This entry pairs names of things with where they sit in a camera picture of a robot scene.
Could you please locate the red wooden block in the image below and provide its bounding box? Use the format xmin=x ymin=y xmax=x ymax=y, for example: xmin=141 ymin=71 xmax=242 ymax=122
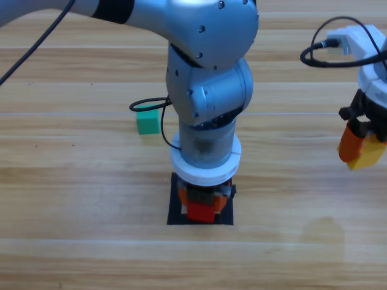
xmin=186 ymin=201 xmax=217 ymax=224

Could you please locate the black tape square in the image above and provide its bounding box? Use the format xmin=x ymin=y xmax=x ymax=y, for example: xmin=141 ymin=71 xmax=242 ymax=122
xmin=166 ymin=172 xmax=235 ymax=226

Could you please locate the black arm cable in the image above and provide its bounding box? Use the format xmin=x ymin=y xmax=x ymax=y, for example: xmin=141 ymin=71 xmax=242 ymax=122
xmin=0 ymin=0 xmax=182 ymax=152
xmin=300 ymin=16 xmax=387 ymax=69

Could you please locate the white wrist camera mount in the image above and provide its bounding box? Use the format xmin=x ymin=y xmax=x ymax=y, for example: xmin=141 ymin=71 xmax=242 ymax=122
xmin=325 ymin=25 xmax=387 ymax=66

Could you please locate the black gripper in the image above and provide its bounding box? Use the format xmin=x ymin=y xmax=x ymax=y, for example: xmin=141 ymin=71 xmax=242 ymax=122
xmin=337 ymin=89 xmax=387 ymax=164
xmin=177 ymin=176 xmax=237 ymax=215

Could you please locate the yellow wooden block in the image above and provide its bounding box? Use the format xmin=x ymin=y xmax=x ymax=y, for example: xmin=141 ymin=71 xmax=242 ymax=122
xmin=346 ymin=134 xmax=385 ymax=172

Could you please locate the green wooden block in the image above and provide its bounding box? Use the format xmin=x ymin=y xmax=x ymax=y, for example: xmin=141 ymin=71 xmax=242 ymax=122
xmin=135 ymin=108 xmax=161 ymax=135

